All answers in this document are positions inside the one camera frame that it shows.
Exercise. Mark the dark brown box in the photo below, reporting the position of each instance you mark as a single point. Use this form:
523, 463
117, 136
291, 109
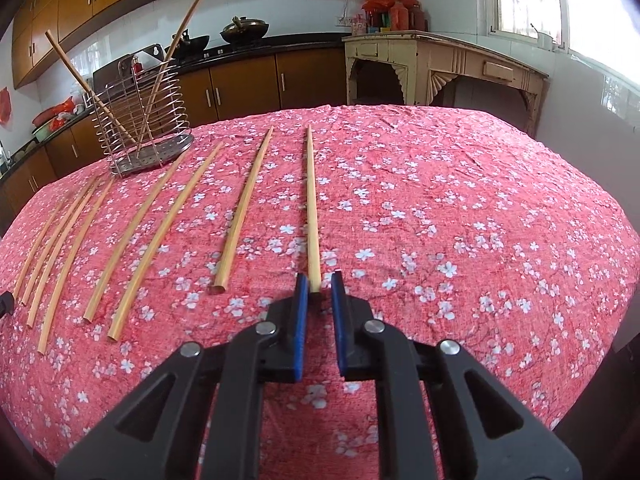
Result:
107, 72

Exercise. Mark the red wall decoration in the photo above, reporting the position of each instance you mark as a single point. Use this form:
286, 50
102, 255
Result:
4, 105

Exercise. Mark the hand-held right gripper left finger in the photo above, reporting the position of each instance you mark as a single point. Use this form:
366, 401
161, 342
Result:
300, 330

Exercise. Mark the cluster of red bottles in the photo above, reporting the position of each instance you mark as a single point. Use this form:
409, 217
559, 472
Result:
395, 12

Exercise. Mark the cream wooden side table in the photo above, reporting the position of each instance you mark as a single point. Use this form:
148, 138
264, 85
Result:
450, 60

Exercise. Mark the red plastic bags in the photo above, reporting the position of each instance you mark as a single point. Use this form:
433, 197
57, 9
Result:
57, 112

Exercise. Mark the wok with lid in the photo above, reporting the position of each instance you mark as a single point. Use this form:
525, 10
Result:
245, 27

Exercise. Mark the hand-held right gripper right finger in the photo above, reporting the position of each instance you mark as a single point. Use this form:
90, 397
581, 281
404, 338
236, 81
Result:
339, 330

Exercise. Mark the red floral tablecloth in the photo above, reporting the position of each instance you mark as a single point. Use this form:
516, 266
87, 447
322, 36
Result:
425, 240

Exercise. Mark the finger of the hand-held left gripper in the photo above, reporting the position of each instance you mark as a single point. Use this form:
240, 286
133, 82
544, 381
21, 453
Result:
5, 305

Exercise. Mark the black wok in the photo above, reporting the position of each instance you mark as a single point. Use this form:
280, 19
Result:
192, 42

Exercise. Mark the brown upper kitchen cabinets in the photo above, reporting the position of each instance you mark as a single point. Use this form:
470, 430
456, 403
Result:
75, 5

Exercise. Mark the small red bottle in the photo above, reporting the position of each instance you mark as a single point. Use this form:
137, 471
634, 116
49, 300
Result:
135, 65

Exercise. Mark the large bright window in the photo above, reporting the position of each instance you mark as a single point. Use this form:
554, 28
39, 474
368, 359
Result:
565, 5

